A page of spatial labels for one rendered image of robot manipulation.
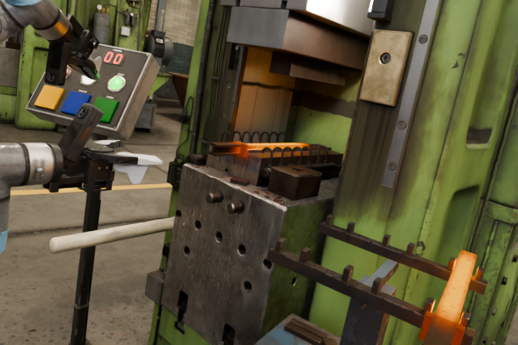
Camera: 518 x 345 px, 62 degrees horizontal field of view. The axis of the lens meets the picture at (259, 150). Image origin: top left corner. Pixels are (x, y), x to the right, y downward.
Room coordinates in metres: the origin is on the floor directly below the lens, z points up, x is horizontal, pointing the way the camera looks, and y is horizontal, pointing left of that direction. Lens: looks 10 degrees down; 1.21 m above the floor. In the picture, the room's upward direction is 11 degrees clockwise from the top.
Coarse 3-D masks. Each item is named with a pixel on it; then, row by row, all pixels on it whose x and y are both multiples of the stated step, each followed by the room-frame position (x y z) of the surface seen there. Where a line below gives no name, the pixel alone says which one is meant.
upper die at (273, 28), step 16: (240, 16) 1.19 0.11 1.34; (256, 16) 1.15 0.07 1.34; (272, 16) 1.12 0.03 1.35; (288, 16) 1.09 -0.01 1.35; (304, 16) 1.14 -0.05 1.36; (240, 32) 1.18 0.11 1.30; (256, 32) 1.15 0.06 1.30; (272, 32) 1.11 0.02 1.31; (288, 32) 1.10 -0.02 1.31; (304, 32) 1.15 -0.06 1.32; (320, 32) 1.20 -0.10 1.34; (336, 32) 1.26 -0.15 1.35; (256, 48) 1.26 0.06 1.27; (272, 48) 1.11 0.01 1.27; (288, 48) 1.11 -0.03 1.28; (304, 48) 1.16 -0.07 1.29; (320, 48) 1.21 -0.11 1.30; (336, 48) 1.28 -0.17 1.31; (352, 48) 1.34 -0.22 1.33; (336, 64) 1.35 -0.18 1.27; (352, 64) 1.36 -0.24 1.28
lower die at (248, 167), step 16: (320, 144) 1.47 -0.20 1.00; (208, 160) 1.21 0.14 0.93; (224, 160) 1.17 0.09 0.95; (240, 160) 1.13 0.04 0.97; (256, 160) 1.10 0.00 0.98; (272, 160) 1.13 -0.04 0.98; (288, 160) 1.18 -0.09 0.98; (304, 160) 1.24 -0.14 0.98; (320, 160) 1.31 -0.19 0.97; (336, 160) 1.38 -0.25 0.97; (240, 176) 1.13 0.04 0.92; (256, 176) 1.09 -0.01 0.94
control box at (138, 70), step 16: (112, 48) 1.42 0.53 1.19; (112, 64) 1.38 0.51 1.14; (128, 64) 1.38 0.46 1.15; (144, 64) 1.37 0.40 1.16; (80, 80) 1.37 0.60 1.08; (96, 80) 1.36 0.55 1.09; (128, 80) 1.34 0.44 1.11; (144, 80) 1.37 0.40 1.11; (32, 96) 1.36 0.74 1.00; (64, 96) 1.34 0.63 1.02; (96, 96) 1.33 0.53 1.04; (112, 96) 1.32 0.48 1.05; (128, 96) 1.31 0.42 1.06; (144, 96) 1.38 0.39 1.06; (32, 112) 1.35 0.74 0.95; (48, 112) 1.32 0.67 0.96; (128, 112) 1.30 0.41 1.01; (96, 128) 1.29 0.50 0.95; (112, 128) 1.26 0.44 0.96; (128, 128) 1.31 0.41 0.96
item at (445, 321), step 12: (468, 252) 0.78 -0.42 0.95; (456, 264) 0.70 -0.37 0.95; (468, 264) 0.71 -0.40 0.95; (456, 276) 0.65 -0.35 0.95; (468, 276) 0.66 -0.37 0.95; (456, 288) 0.61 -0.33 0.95; (444, 300) 0.56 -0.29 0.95; (456, 300) 0.56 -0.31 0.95; (444, 312) 0.52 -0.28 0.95; (456, 312) 0.53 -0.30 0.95; (432, 324) 0.47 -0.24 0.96; (444, 324) 0.47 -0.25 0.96; (456, 324) 0.49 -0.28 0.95; (420, 336) 0.49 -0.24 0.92; (432, 336) 0.44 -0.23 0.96; (444, 336) 0.45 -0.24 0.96; (456, 336) 0.48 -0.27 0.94
